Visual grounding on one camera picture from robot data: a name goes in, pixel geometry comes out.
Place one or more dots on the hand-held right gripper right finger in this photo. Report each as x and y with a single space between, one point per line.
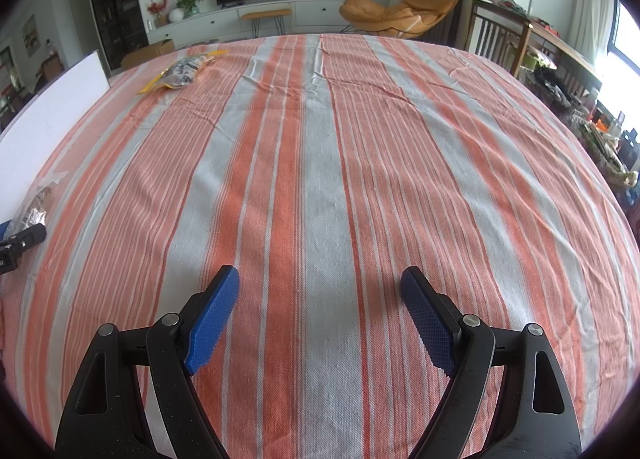
430 324

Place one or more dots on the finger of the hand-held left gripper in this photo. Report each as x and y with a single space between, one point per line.
25 239
4 230

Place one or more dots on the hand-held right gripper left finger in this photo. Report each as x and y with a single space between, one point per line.
212 324

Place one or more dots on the clear brown snack packet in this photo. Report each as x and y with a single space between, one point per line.
32 209

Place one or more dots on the white cardboard box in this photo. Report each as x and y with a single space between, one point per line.
50 104

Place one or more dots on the yellow-edged clear snack packet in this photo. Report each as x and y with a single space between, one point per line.
185 70

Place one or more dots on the orange striped tablecloth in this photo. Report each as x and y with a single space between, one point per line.
325 189

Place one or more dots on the brown cardboard box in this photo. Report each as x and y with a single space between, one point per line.
147 53

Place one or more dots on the wicker basket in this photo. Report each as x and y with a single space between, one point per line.
607 154

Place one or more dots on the black basket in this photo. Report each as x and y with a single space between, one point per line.
557 91

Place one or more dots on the red flower bouquet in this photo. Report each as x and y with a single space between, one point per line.
159 9

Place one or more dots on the white round vase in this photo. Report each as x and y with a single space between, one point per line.
176 15

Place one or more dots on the green pot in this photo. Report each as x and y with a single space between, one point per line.
540 59

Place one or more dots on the green plant in vase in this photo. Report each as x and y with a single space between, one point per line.
190 1

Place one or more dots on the dark wooden chair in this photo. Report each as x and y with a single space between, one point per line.
492 39

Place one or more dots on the wooden side desk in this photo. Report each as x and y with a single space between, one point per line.
560 54

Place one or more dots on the orange lounge chair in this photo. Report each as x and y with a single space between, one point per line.
395 11

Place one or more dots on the wooden stool with metal legs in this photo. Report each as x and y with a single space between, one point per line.
265 13

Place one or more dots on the white TV cabinet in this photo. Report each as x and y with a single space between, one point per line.
315 14

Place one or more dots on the dark framed window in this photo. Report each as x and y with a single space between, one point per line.
625 39

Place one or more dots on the framed wall picture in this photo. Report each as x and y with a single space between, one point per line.
32 34

